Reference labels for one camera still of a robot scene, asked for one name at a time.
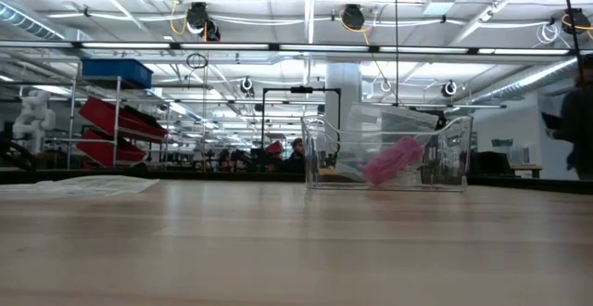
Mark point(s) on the pink elastic bandage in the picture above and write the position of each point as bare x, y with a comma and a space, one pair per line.
394, 160

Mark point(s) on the white pillar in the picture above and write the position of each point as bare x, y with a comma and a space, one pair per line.
343, 88

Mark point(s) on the black table frame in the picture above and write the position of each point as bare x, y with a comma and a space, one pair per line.
185, 174

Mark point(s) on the metal shelf rack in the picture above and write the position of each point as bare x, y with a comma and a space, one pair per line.
117, 88

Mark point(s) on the thin black pole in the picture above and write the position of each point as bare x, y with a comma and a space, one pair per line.
572, 23

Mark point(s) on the red background object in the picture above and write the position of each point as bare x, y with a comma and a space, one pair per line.
274, 148

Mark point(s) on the black cabinet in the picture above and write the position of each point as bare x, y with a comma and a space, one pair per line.
491, 164

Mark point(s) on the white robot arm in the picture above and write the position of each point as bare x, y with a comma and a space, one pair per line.
34, 116

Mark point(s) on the person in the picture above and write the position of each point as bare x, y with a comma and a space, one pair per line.
579, 125
296, 157

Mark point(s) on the clear plastic bin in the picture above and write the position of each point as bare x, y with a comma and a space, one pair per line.
456, 157

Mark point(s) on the wooden desk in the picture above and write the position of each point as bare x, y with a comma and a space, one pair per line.
526, 168

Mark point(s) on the blue storage bin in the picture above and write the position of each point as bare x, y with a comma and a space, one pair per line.
125, 72

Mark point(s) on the red storage bin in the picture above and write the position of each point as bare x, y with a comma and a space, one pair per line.
97, 150
106, 113

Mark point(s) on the black camera stand frame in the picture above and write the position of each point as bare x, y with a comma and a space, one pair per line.
301, 90

